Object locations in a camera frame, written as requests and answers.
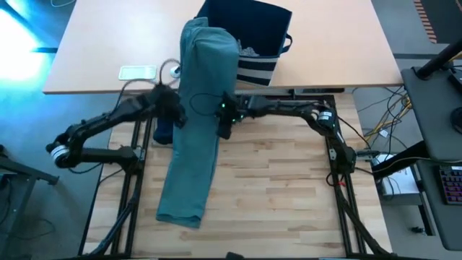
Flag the navy white striped fabric bin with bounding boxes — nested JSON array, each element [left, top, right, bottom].
[[196, 0, 293, 87]]

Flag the grey patterned garment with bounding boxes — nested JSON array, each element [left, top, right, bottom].
[[237, 40, 261, 58]]

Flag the white box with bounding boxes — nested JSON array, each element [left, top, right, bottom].
[[375, 155, 422, 207]]

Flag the black office desk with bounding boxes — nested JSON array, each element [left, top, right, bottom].
[[401, 66, 462, 252]]

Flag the yellow cable bundle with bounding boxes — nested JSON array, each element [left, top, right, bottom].
[[362, 90, 412, 144]]

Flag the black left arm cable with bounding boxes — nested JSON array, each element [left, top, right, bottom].
[[115, 57, 181, 106]]

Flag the backlit keyboard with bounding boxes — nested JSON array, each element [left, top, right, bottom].
[[439, 165, 462, 206]]

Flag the black pole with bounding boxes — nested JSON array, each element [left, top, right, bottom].
[[414, 38, 462, 80]]

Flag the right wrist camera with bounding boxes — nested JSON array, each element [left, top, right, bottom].
[[216, 92, 249, 124]]

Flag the navy Puma boxer briefs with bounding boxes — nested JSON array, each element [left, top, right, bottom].
[[152, 117, 175, 145]]

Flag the light wooden desk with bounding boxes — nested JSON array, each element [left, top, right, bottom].
[[42, 0, 404, 95]]

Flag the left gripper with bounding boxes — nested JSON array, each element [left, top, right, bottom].
[[150, 84, 188, 130]]

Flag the grey metal table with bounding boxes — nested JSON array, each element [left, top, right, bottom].
[[0, 144, 61, 232]]

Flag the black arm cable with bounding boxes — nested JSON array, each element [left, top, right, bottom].
[[188, 92, 223, 117], [115, 57, 181, 106]]

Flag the teal shirt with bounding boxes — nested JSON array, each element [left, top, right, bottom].
[[155, 17, 240, 229]]

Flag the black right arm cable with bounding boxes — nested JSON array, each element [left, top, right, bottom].
[[188, 92, 223, 117]]

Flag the black metal table frame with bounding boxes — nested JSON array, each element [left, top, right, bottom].
[[77, 92, 394, 260]]

